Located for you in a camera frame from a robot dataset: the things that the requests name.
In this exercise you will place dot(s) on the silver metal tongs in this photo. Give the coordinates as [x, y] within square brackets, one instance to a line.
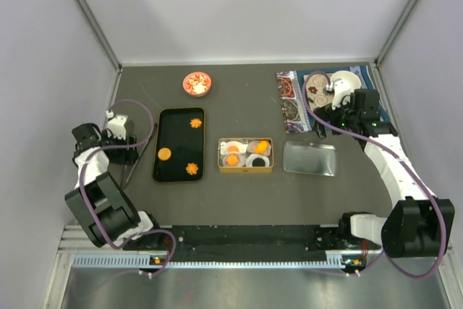
[128, 170]

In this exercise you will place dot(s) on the silver tin lid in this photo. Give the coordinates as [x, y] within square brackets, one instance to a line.
[310, 158]

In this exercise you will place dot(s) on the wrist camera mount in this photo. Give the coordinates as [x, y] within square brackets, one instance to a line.
[120, 126]
[340, 88]

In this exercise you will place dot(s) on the patterned cloth mat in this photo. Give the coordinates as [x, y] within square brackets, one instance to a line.
[291, 85]

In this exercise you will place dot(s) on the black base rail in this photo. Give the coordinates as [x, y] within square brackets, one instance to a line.
[258, 243]

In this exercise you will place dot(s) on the black round cookie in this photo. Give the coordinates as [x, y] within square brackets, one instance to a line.
[258, 162]

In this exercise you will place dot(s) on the white paper cup top-right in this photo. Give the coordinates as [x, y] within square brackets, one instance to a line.
[252, 143]

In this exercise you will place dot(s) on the orange figure cookie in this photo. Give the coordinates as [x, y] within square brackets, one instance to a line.
[233, 149]

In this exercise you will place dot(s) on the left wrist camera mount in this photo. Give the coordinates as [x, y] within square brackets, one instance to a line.
[120, 126]

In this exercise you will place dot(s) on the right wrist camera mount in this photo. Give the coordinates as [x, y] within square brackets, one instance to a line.
[340, 88]

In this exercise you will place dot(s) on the orange flower cookie top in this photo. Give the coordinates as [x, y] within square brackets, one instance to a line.
[196, 123]

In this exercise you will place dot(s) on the orange round cookie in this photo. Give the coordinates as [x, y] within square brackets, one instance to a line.
[164, 154]

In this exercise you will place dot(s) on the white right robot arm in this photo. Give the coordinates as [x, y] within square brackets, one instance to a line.
[419, 223]

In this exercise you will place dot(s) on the orange fish cookie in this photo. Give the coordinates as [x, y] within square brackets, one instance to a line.
[261, 147]

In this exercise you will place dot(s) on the red patterned small bowl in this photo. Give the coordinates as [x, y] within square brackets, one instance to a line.
[197, 84]

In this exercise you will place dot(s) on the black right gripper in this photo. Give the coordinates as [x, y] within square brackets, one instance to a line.
[327, 113]

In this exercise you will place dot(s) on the orange star flower cookie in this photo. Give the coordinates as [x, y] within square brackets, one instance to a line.
[233, 160]

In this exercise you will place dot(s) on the wooden puzzle board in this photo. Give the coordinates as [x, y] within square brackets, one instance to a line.
[320, 90]

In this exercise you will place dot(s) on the yellow cookie tin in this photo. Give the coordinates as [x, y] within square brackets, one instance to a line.
[243, 170]

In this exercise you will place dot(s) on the white bowl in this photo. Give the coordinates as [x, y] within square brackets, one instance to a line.
[346, 75]

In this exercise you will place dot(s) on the white paper cup top-left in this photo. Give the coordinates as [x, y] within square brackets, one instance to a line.
[224, 145]

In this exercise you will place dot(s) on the white paper cup bottom-right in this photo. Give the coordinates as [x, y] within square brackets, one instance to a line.
[253, 155]

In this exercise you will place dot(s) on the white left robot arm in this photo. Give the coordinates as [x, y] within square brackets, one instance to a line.
[95, 149]

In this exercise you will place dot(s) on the orange flower cookie bottom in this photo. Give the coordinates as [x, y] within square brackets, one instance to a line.
[192, 169]

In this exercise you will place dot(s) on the black rectangular tray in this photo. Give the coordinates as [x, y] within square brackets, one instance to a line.
[187, 145]

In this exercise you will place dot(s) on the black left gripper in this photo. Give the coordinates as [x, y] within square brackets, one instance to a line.
[127, 156]

